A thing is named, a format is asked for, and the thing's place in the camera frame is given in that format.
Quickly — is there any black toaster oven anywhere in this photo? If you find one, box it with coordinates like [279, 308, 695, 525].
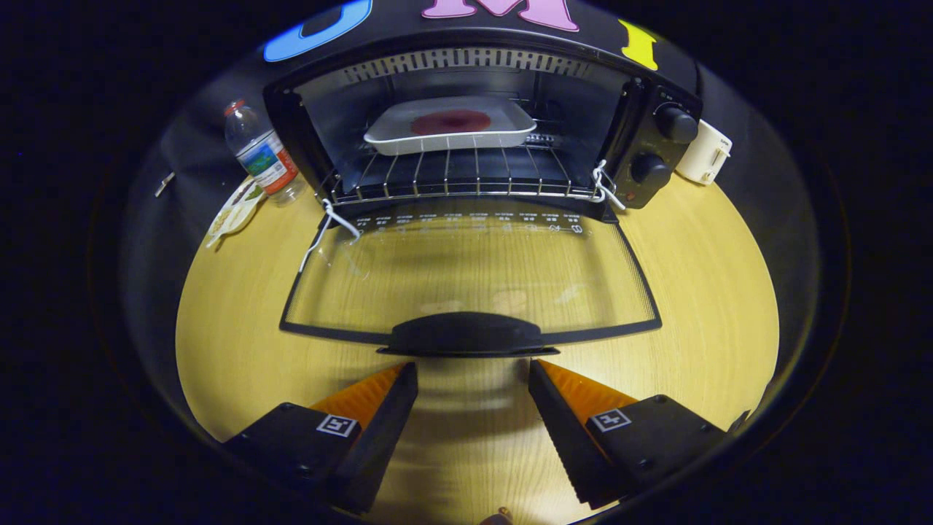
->
[262, 29, 704, 358]

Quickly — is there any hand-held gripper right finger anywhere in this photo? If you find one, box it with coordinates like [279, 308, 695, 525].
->
[528, 359, 730, 510]

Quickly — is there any clear plastic water bottle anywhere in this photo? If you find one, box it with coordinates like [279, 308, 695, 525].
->
[223, 99, 305, 206]

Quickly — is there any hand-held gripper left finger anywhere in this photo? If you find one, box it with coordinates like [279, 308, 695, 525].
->
[222, 361, 420, 515]

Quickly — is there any white pop-up toaster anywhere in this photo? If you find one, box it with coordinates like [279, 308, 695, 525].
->
[674, 119, 733, 185]

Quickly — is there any plastic snack wrapper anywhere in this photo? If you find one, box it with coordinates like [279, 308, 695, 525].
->
[206, 179, 267, 250]

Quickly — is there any pink meat slice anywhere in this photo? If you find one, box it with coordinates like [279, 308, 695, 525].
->
[410, 109, 493, 136]

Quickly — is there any white square plate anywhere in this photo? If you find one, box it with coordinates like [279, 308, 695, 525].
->
[363, 96, 538, 156]

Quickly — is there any white cord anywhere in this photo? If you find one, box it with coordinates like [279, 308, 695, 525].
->
[592, 160, 626, 211]
[300, 198, 362, 272]

